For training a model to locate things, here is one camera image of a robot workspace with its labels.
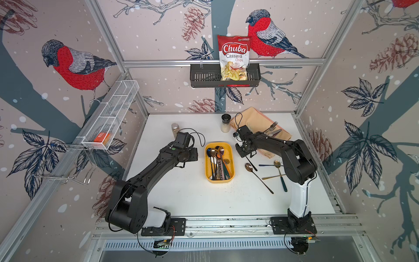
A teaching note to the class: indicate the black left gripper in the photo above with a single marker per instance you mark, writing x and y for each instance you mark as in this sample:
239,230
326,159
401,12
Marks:
195,154

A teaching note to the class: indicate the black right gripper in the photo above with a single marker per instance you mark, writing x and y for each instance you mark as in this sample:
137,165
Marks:
240,154

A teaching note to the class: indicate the black metal spoon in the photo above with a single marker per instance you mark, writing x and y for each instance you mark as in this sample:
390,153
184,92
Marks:
253,166

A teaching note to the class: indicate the yellow plastic storage box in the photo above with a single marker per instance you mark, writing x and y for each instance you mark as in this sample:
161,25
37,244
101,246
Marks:
228,154

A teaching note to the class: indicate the blue metal spoon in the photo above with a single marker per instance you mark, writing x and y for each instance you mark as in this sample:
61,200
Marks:
208,151

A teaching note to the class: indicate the copper spoon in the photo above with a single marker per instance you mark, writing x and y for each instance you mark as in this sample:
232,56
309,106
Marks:
213,153

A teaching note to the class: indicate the gold spoon long handle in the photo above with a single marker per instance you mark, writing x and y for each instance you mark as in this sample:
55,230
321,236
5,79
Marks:
270,177

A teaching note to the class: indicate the iridescent rainbow spoon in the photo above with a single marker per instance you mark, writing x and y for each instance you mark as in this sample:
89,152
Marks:
221,153

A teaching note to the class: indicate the steel spoon patterned handle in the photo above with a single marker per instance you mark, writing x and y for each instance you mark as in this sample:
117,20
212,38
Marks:
220,170

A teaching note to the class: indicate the orange plastic spoon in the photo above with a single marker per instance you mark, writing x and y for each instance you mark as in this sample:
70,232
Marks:
227,175

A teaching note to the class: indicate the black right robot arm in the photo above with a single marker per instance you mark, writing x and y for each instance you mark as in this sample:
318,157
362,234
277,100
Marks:
298,164

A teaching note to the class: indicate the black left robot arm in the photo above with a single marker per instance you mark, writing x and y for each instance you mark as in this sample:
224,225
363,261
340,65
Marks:
128,203

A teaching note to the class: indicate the orange box on shelf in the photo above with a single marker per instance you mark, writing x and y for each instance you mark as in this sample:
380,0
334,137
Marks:
102,138

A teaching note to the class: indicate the knife on napkin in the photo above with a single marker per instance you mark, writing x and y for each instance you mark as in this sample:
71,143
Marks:
274,133

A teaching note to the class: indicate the clear glass spice jar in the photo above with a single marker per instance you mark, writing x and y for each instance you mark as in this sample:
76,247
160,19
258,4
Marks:
175,129

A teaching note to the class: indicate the dark fork on napkin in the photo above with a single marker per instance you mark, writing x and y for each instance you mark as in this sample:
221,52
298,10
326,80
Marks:
271,127

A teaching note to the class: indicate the red Chuba chips bag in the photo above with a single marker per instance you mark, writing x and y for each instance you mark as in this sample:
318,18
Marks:
234,53

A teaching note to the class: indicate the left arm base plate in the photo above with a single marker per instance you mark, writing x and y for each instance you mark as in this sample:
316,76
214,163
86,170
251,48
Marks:
174,226

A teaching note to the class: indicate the black wire wall basket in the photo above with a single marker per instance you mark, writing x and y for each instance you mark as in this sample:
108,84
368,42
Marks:
212,75

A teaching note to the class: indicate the white wire wall shelf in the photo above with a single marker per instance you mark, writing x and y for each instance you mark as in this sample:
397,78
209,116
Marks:
112,114

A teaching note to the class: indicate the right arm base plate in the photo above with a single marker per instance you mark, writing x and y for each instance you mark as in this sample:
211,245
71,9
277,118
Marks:
289,225

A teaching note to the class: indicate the wire hook rack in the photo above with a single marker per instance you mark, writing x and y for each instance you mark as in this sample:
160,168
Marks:
67,163

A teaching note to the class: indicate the aluminium front rail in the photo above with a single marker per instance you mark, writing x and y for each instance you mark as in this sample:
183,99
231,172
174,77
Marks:
259,226

